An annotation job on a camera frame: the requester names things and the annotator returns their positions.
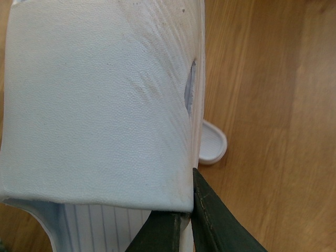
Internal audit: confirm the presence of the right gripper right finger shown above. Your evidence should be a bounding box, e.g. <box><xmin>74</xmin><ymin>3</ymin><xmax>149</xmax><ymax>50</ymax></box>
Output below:
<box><xmin>191</xmin><ymin>168</ymin><xmax>266</xmax><ymax>251</ymax></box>

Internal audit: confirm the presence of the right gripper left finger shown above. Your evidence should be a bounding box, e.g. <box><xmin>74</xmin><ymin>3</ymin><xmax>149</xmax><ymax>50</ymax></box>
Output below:
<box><xmin>125</xmin><ymin>211</ymin><xmax>181</xmax><ymax>252</ymax></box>

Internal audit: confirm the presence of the white slide sandal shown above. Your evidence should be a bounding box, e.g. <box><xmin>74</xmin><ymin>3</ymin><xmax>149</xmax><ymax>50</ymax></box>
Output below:
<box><xmin>198</xmin><ymin>120</ymin><xmax>228</xmax><ymax>165</ymax></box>
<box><xmin>1</xmin><ymin>1</ymin><xmax>205</xmax><ymax>251</ymax></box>

